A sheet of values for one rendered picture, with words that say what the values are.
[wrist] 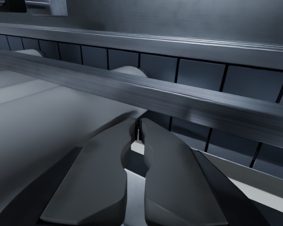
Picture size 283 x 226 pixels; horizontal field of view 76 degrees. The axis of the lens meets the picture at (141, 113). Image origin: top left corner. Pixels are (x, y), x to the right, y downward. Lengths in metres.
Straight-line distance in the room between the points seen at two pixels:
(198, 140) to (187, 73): 0.06
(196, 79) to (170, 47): 0.03
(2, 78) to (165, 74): 0.15
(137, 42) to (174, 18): 0.05
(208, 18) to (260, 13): 0.04
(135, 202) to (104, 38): 0.22
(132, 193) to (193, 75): 0.19
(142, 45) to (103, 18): 0.10
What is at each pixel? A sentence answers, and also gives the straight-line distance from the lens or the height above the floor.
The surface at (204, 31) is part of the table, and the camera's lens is 0.21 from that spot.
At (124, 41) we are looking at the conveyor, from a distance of 0.19.
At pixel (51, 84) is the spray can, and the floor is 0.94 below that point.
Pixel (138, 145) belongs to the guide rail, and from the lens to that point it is 0.17.
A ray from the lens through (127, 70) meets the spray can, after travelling 0.16.
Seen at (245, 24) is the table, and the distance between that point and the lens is 0.20.
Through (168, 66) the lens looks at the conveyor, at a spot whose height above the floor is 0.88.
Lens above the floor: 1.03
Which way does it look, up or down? 51 degrees down
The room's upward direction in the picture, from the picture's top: 127 degrees counter-clockwise
